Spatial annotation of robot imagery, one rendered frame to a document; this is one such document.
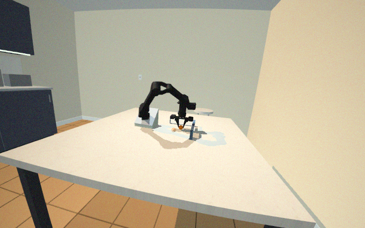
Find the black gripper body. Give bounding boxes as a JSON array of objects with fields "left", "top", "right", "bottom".
[{"left": 170, "top": 110, "right": 193, "bottom": 121}]

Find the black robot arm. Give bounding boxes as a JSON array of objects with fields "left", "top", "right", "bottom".
[{"left": 138, "top": 81, "right": 196, "bottom": 120}]

